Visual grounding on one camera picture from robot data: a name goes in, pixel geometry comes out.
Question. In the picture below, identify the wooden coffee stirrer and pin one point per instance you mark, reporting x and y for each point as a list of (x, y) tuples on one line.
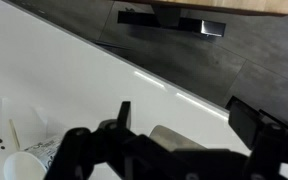
[(14, 135)]

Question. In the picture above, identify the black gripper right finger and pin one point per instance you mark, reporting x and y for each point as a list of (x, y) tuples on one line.
[(245, 125)]

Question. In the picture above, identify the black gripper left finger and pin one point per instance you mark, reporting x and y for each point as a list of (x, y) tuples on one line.
[(124, 115)]

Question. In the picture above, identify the printed white paper coffee cup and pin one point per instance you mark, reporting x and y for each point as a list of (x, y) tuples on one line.
[(22, 166)]

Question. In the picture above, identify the silver metal object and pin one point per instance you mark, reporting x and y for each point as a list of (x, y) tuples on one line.
[(170, 138)]

